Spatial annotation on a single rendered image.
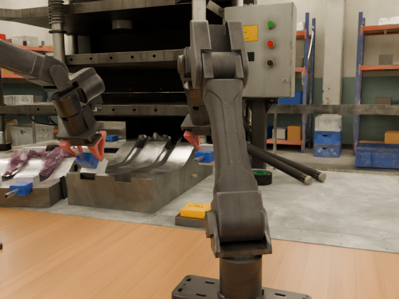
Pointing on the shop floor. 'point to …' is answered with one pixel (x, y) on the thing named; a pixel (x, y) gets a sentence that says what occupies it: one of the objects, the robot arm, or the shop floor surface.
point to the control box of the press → (266, 61)
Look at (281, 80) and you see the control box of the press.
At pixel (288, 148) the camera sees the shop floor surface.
